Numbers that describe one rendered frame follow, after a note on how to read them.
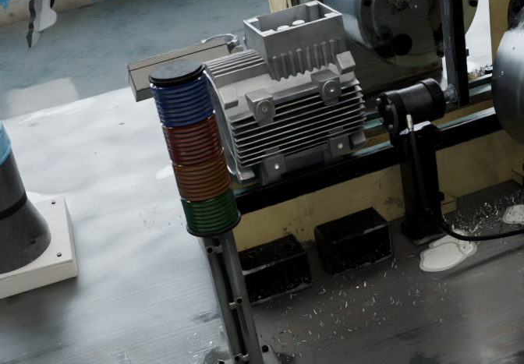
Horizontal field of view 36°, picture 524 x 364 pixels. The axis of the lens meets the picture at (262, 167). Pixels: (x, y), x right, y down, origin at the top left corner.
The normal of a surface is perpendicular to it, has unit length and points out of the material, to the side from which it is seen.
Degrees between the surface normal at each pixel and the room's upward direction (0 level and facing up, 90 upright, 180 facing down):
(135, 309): 0
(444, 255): 0
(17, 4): 90
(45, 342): 0
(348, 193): 90
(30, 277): 90
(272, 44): 90
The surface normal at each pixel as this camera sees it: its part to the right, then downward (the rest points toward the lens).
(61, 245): -0.13, -0.86
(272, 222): 0.31, 0.38
